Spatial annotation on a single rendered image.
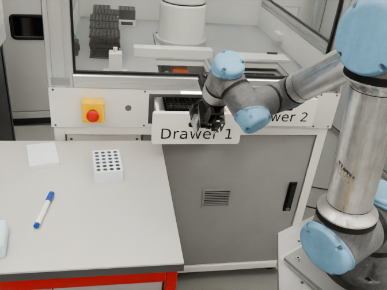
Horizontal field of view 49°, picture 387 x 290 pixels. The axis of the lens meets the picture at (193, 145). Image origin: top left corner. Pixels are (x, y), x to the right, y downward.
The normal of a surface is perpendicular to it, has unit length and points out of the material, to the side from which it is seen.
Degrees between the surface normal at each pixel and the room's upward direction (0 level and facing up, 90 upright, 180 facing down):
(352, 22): 85
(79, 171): 0
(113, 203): 0
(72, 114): 90
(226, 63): 35
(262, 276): 0
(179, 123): 90
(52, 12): 90
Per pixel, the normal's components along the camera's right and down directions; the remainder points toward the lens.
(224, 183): 0.16, 0.51
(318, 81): -0.62, 0.59
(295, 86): -0.83, 0.21
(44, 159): 0.09, -0.86
